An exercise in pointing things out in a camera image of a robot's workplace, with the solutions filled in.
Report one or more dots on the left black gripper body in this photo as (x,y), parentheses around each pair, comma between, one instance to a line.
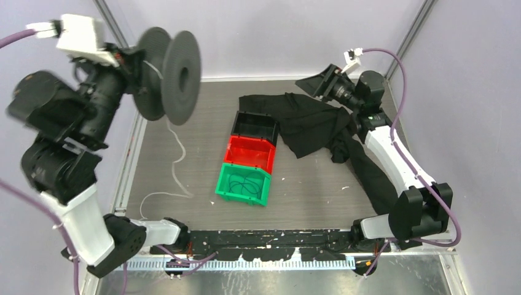
(108,86)

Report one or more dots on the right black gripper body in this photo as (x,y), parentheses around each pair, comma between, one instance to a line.
(338,89)

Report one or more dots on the grey perforated cable spool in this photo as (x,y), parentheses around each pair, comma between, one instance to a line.
(170,75)

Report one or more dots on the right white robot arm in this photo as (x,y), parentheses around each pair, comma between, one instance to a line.
(419,210)

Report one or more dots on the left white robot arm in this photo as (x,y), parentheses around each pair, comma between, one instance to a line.
(72,125)

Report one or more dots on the black cloth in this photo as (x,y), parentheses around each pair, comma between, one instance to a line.
(308,125)

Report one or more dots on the black plastic bin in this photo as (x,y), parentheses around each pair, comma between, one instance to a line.
(254,125)

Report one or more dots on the red plastic bin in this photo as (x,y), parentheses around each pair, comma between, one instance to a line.
(250,152)

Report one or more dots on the green plastic bin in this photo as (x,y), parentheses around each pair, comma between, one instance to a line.
(243,184)

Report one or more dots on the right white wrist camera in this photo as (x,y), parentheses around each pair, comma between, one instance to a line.
(352,59)

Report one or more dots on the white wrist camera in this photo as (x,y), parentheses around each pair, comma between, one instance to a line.
(352,59)
(77,36)

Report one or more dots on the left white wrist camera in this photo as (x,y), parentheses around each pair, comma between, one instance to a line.
(77,36)

